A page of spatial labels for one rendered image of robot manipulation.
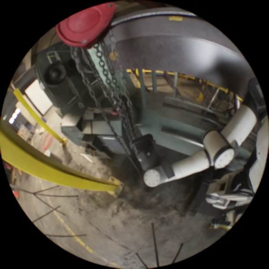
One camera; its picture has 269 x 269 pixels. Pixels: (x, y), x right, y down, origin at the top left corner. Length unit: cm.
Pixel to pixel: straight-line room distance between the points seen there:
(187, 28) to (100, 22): 53
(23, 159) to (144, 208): 123
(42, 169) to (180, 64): 96
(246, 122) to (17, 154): 78
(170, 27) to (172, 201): 162
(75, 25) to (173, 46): 56
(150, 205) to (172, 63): 143
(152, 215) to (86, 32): 145
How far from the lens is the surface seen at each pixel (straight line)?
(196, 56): 68
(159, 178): 33
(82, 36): 27
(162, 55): 70
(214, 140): 33
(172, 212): 132
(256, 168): 43
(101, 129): 65
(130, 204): 128
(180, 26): 71
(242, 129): 35
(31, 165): 47
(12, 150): 44
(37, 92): 631
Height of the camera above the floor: 123
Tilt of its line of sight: 54 degrees down
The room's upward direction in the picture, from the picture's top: 17 degrees counter-clockwise
